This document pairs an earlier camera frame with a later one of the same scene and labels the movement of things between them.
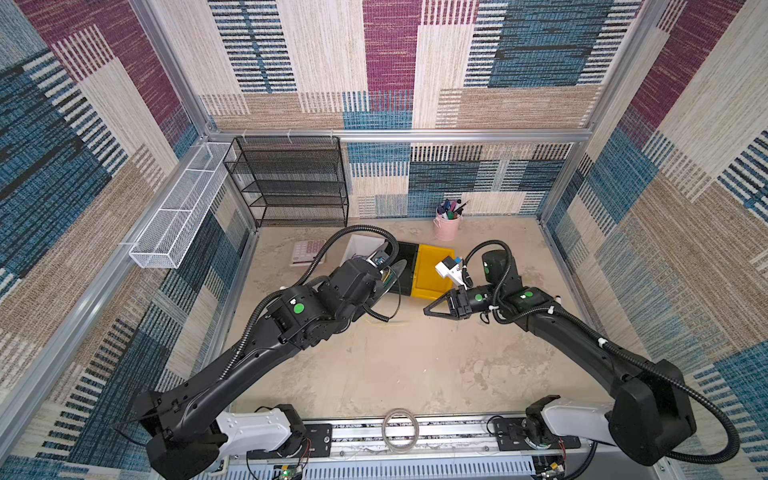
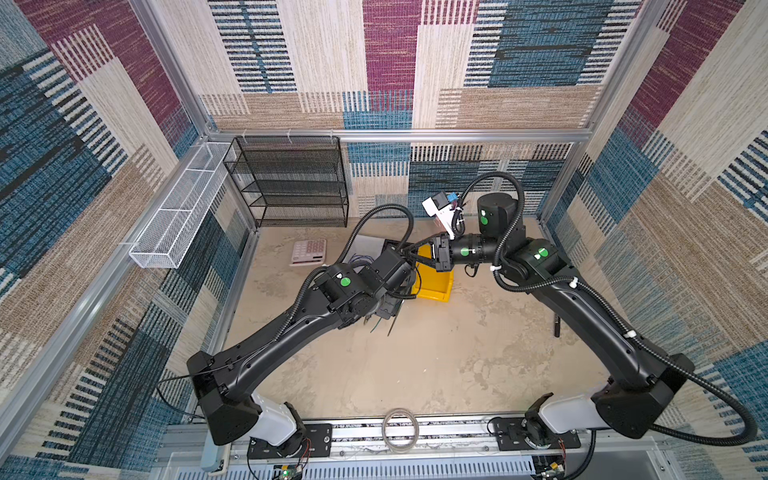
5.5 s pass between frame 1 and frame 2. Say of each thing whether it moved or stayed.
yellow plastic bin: stayed
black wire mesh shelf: stayed
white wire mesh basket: stayed
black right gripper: moved
